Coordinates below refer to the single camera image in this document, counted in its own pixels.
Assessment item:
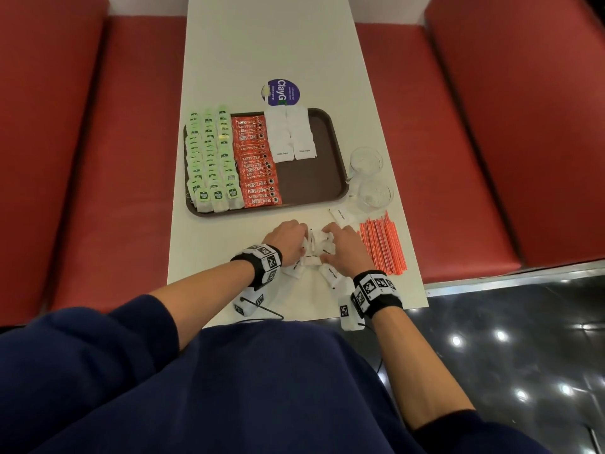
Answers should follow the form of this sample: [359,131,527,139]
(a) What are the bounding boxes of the person's left hand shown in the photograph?
[262,220,311,268]

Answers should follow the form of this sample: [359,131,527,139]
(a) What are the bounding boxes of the person's right hand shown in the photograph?
[320,223,377,280]

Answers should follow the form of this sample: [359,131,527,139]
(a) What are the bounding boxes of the pile of white sugar sachets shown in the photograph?
[299,227,337,268]

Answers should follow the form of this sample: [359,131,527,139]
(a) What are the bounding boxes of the person's right forearm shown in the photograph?
[372,306,476,432]

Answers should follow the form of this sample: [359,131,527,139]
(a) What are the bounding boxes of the person's left forearm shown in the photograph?
[147,260,256,351]

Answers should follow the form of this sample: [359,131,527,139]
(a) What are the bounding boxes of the black left wristband with markers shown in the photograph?
[230,244,284,292]

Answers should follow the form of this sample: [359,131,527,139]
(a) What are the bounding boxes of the black wristband with markers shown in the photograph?
[350,270,404,320]
[230,244,284,292]

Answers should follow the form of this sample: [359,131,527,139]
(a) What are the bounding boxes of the bunch of orange stirrer sticks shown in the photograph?
[358,211,408,276]

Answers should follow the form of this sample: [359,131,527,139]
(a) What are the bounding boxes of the clear glass cup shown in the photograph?
[354,177,395,214]
[348,146,385,183]

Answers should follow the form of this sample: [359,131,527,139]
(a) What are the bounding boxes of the brown plastic tray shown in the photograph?
[183,108,350,218]

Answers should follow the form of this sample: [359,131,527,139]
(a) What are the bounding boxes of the black right wristband with markers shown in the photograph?
[350,270,404,320]

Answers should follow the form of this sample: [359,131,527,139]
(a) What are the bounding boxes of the row of red coffee sachets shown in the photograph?
[230,115,283,209]

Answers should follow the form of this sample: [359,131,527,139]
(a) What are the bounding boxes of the stack of white sugar sachets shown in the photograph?
[263,104,318,164]

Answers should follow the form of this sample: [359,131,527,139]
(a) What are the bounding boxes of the rows of green tea bags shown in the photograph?
[185,105,245,214]

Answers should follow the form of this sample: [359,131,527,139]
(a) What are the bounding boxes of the red bench seat cushion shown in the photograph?
[354,22,522,285]
[51,16,188,313]

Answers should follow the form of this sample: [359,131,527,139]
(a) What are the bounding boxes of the round blue sticker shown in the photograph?
[260,79,301,108]

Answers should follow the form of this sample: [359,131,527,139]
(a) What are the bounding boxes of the person's navy blue clothing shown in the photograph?
[0,295,551,454]

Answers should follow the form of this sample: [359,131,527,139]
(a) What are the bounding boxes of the metal floor edge strip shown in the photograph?
[423,259,605,299]

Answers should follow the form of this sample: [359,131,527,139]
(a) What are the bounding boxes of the red bench backrest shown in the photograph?
[0,0,110,328]
[423,0,605,268]

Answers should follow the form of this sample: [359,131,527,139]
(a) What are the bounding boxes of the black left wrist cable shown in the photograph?
[240,297,285,323]

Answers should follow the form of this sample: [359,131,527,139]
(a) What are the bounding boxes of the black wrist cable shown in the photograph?
[363,321,384,375]
[240,297,285,323]

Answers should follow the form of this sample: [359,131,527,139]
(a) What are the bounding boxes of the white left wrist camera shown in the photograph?
[233,287,266,317]

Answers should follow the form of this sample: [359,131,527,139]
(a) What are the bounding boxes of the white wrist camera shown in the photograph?
[233,287,266,317]
[337,293,366,332]

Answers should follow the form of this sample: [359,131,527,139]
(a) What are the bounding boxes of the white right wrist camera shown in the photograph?
[337,293,366,332]

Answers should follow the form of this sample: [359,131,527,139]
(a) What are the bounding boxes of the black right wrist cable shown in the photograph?
[363,321,384,375]

